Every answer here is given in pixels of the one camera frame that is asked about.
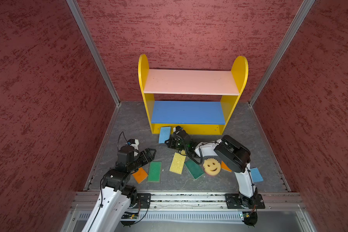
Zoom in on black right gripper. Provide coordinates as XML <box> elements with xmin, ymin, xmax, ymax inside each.
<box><xmin>164</xmin><ymin>137</ymin><xmax>188</xmax><ymax>151</ymax></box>

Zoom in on blue sponge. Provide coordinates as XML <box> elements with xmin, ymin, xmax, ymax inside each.
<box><xmin>159</xmin><ymin>127</ymin><xmax>172</xmax><ymax>144</ymax></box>
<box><xmin>250</xmin><ymin>168</ymin><xmax>264</xmax><ymax>183</ymax></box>

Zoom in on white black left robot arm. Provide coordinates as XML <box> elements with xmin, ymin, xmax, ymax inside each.
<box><xmin>83</xmin><ymin>145</ymin><xmax>157</xmax><ymax>232</ymax></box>

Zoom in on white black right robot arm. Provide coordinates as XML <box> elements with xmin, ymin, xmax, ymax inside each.
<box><xmin>164</xmin><ymin>127</ymin><xmax>258</xmax><ymax>208</ymax></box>

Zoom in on yellow shelf pink blue boards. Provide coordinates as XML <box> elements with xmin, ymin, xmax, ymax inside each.
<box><xmin>138</xmin><ymin>54</ymin><xmax>248</xmax><ymax>135</ymax></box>

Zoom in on light green sponge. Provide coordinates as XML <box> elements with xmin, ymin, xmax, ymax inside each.
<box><xmin>148</xmin><ymin>161</ymin><xmax>161</xmax><ymax>182</ymax></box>

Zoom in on yellow sponge lower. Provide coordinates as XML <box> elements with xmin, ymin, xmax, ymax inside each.
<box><xmin>169</xmin><ymin>152</ymin><xmax>186</xmax><ymax>175</ymax></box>

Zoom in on orange sponge left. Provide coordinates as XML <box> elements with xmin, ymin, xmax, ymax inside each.
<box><xmin>132</xmin><ymin>167</ymin><xmax>148</xmax><ymax>184</ymax></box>

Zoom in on orange sponge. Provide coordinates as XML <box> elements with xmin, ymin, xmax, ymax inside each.
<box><xmin>221</xmin><ymin>161</ymin><xmax>232</xmax><ymax>172</ymax></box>
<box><xmin>132</xmin><ymin>167</ymin><xmax>148</xmax><ymax>184</ymax></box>

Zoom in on dark green scrub sponge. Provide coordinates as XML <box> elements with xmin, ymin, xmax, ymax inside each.
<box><xmin>184</xmin><ymin>159</ymin><xmax>205</xmax><ymax>180</ymax></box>

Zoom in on yellow smiley face sponge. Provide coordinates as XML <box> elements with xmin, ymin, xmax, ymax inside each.
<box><xmin>203</xmin><ymin>158</ymin><xmax>221</xmax><ymax>176</ymax></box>

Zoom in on orange sponge right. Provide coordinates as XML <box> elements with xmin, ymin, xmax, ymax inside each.
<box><xmin>221</xmin><ymin>161</ymin><xmax>232</xmax><ymax>172</ymax></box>

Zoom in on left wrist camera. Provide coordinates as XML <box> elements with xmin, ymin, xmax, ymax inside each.
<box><xmin>127</xmin><ymin>139</ymin><xmax>139</xmax><ymax>151</ymax></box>

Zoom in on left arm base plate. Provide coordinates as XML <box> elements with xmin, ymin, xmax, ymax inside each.
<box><xmin>128</xmin><ymin>193</ymin><xmax>152</xmax><ymax>209</ymax></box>

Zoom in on aluminium rail frame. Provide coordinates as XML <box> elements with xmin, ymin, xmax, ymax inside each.
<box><xmin>60</xmin><ymin>190</ymin><xmax>317</xmax><ymax>232</ymax></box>

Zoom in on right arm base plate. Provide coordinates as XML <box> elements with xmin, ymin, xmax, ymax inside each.
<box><xmin>225</xmin><ymin>193</ymin><xmax>265</xmax><ymax>209</ymax></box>

